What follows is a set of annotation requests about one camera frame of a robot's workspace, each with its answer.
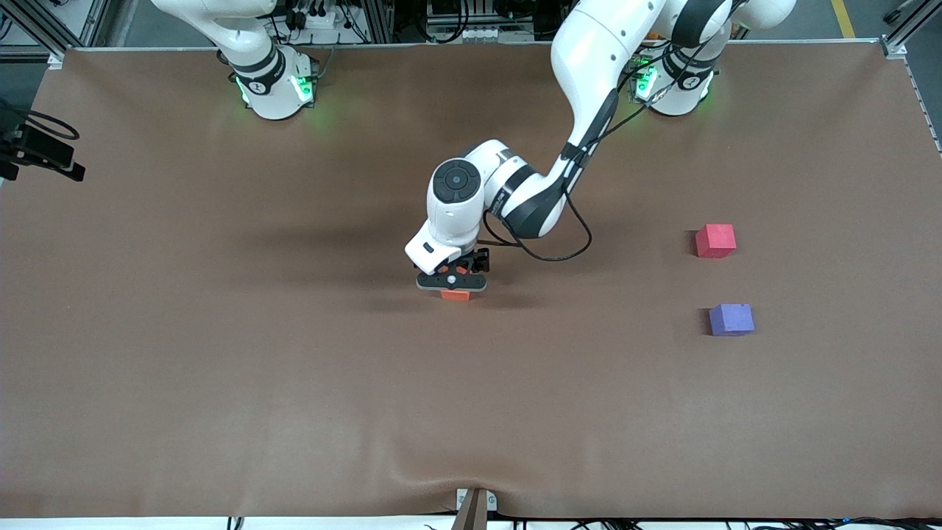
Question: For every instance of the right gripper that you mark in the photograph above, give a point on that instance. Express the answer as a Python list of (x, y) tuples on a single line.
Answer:
[(6, 147)]

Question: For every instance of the orange foam block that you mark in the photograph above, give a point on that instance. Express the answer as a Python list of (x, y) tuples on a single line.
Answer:
[(455, 297)]

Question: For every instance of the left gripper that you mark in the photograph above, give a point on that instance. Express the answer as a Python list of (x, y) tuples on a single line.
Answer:
[(479, 261)]

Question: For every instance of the white power strip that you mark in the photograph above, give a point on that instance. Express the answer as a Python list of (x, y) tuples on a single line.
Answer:
[(320, 20)]

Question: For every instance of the red foam block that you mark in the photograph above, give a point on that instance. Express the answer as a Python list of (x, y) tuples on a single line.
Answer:
[(715, 241)]

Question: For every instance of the large table cover mat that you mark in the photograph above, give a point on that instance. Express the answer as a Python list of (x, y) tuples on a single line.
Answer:
[(471, 405)]

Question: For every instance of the purple foam block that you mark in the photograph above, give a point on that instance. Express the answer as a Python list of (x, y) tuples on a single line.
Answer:
[(731, 319)]

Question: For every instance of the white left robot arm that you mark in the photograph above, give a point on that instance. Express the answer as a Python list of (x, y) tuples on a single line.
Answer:
[(603, 44)]

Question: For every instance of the aluminium frame post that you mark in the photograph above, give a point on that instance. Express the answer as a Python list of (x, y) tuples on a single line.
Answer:
[(379, 18)]

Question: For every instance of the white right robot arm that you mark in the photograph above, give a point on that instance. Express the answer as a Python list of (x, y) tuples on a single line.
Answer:
[(265, 81)]

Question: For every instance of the aluminium frame profile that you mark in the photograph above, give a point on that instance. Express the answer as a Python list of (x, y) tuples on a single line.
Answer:
[(912, 26), (33, 26)]

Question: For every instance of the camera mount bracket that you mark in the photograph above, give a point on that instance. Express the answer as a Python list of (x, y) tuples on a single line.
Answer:
[(475, 515)]

